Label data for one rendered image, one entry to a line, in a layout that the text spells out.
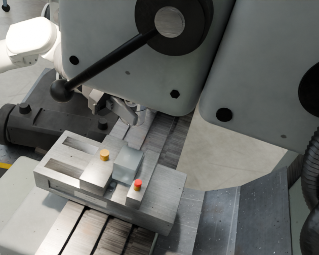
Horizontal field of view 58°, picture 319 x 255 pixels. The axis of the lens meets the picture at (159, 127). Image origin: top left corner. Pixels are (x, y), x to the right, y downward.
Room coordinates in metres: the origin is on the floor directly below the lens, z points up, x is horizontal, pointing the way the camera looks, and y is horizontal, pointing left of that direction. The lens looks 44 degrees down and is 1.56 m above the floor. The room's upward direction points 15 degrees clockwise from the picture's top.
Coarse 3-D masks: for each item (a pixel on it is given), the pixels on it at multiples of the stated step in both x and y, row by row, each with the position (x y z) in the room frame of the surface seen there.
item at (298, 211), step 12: (288, 156) 0.53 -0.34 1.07; (300, 156) 0.48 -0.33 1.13; (276, 168) 0.54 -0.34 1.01; (288, 168) 0.49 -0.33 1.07; (300, 168) 0.45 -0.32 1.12; (288, 180) 0.45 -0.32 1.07; (300, 180) 0.42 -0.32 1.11; (300, 192) 0.40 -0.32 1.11; (300, 204) 0.37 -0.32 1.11; (300, 216) 0.34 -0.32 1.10; (300, 228) 0.32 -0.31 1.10; (300, 252) 0.27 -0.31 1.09
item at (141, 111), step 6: (126, 102) 0.36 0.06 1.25; (132, 102) 0.36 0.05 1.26; (132, 108) 0.36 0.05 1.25; (138, 108) 0.36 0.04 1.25; (144, 108) 0.37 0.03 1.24; (138, 114) 0.36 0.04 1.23; (144, 114) 0.37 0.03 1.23; (138, 120) 0.36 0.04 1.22; (144, 120) 0.38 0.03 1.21; (132, 126) 0.36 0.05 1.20
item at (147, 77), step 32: (64, 0) 0.29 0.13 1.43; (96, 0) 0.29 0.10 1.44; (128, 0) 0.28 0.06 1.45; (224, 0) 0.28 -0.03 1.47; (64, 32) 0.29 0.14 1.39; (96, 32) 0.29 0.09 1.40; (128, 32) 0.28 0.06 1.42; (64, 64) 0.30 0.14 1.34; (128, 64) 0.28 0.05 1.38; (160, 64) 0.28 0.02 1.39; (192, 64) 0.28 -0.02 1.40; (128, 96) 0.28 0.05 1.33; (160, 96) 0.28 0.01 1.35; (192, 96) 0.28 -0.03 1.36
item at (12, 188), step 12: (24, 156) 0.57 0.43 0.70; (12, 168) 0.51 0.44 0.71; (24, 168) 0.52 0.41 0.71; (0, 180) 0.46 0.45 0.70; (12, 180) 0.47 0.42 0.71; (24, 180) 0.48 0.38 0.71; (0, 192) 0.42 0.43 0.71; (12, 192) 0.43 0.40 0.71; (24, 192) 0.44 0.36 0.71; (0, 204) 0.38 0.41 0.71; (12, 204) 0.39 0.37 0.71; (0, 216) 0.35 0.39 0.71; (0, 228) 0.32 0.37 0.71
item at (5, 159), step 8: (32, 88) 1.25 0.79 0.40; (16, 144) 0.83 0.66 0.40; (0, 152) 0.76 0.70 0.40; (8, 152) 0.77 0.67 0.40; (16, 152) 0.79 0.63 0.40; (24, 152) 0.80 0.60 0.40; (32, 152) 0.81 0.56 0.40; (0, 160) 0.72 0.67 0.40; (8, 160) 0.73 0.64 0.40; (40, 160) 0.78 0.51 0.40; (0, 168) 0.71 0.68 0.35; (8, 168) 0.71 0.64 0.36; (0, 176) 0.71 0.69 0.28
